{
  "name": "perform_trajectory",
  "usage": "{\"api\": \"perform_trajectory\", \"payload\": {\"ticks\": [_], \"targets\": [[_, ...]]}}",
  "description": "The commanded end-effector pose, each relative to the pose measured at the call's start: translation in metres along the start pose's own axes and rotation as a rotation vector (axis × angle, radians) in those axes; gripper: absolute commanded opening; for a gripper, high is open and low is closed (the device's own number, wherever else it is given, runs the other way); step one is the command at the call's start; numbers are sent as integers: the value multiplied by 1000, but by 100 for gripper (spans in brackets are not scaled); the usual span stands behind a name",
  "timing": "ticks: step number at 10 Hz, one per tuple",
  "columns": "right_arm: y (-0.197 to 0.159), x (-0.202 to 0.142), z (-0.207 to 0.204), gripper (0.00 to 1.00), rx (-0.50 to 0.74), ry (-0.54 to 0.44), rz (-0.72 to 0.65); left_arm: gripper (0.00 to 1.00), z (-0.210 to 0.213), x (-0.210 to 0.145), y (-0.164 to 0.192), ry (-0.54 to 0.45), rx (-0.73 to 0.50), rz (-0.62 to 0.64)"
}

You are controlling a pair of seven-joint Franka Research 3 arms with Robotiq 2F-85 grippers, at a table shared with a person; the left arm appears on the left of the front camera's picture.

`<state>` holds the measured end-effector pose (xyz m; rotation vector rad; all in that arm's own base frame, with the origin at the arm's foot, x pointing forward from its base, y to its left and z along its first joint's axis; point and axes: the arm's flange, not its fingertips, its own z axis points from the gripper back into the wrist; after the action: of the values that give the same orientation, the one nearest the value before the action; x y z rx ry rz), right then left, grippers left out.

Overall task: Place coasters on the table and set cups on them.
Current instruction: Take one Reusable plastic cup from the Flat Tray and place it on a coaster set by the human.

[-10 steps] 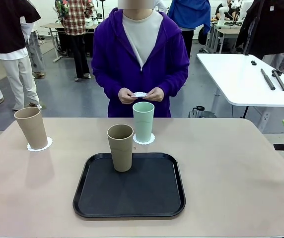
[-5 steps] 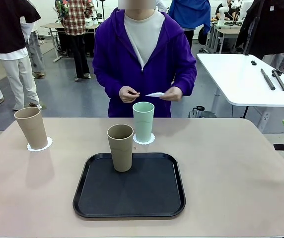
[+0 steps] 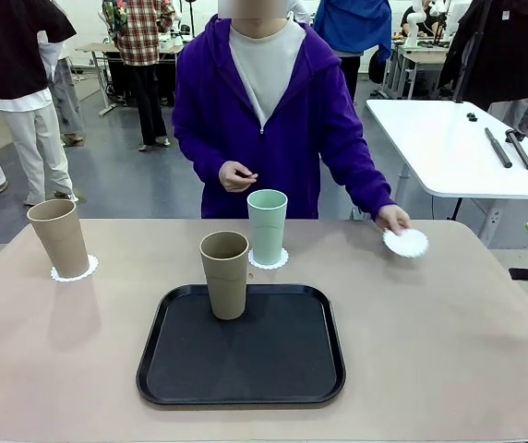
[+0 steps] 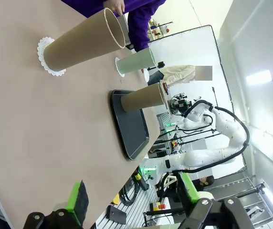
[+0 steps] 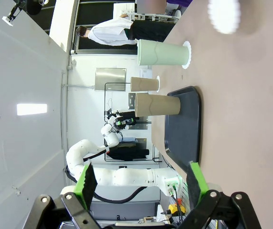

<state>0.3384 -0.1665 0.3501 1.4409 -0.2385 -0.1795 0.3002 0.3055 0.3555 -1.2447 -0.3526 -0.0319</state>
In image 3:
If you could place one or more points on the white scalloped paper coaster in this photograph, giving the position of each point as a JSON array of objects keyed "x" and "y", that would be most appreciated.
[
  {"x": 268, "y": 266},
  {"x": 68, "y": 278},
  {"x": 409, "y": 244}
]

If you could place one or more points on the tall mint green cup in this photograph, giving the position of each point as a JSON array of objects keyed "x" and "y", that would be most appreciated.
[{"x": 267, "y": 231}]

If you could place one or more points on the tall brown cup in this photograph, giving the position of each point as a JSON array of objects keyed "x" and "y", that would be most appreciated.
[
  {"x": 58, "y": 240},
  {"x": 224, "y": 290}
]

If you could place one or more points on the person's left forearm purple sleeve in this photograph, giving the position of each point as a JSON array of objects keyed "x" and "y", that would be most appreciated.
[{"x": 365, "y": 184}]

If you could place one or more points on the small white background robot arm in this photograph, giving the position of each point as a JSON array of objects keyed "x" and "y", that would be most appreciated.
[{"x": 412, "y": 27}]

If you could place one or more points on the person's right forearm purple sleeve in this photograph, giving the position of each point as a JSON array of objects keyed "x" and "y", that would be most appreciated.
[{"x": 199, "y": 147}]

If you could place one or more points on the person's left hand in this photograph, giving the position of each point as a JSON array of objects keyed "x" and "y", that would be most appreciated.
[{"x": 395, "y": 219}]

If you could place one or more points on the person's right hand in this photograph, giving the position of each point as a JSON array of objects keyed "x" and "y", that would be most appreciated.
[{"x": 236, "y": 177}]

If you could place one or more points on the black metal rod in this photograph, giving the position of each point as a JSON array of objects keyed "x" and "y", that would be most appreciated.
[
  {"x": 498, "y": 147},
  {"x": 522, "y": 154}
]

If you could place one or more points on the small black clamp piece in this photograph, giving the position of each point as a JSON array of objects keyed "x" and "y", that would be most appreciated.
[{"x": 471, "y": 116}]

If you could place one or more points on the black coat on stand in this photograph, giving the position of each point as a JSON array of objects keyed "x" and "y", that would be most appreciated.
[{"x": 490, "y": 46}]

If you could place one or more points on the white desk with equipment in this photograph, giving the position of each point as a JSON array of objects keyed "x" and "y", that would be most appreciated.
[{"x": 423, "y": 57}]

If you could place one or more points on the person in blue jacket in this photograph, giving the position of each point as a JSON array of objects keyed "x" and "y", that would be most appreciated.
[{"x": 351, "y": 23}]

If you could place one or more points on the black plastic serving tray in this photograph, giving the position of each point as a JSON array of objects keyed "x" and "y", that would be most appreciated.
[{"x": 245, "y": 369}]

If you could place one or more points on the person in purple hoodie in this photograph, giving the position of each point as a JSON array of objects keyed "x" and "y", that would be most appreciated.
[{"x": 227, "y": 115}]

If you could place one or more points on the person in plaid shirt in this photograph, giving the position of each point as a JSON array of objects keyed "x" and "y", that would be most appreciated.
[{"x": 139, "y": 32}]

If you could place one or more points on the wooden top desk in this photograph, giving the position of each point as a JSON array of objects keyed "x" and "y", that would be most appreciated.
[{"x": 98, "y": 47}]

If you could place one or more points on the person in grey baggy trousers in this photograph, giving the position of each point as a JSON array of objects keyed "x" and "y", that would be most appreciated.
[{"x": 68, "y": 101}]

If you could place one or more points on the person in black top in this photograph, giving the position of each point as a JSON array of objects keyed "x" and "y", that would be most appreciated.
[{"x": 10, "y": 46}]

